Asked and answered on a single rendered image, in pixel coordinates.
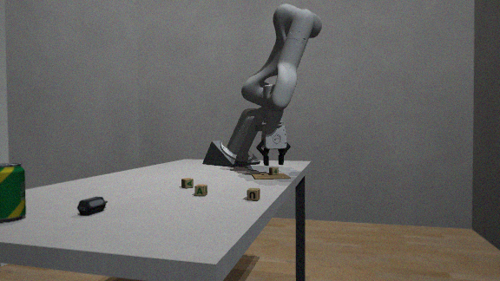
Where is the tan square mat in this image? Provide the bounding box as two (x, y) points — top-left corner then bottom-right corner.
(252, 173), (291, 180)

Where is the green and yellow striped drink can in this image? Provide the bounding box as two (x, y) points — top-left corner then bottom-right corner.
(0, 163), (26, 223)

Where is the tan letter block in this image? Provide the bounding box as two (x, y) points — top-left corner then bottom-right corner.
(194, 184), (207, 196)
(247, 188), (260, 201)
(181, 178), (194, 188)

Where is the small tan block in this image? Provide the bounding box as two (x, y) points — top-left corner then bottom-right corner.
(269, 167), (279, 175)

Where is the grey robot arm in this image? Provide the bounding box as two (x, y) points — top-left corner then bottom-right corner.
(220, 4), (322, 161)

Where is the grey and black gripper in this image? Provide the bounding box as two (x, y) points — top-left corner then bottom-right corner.
(256, 124), (291, 166)

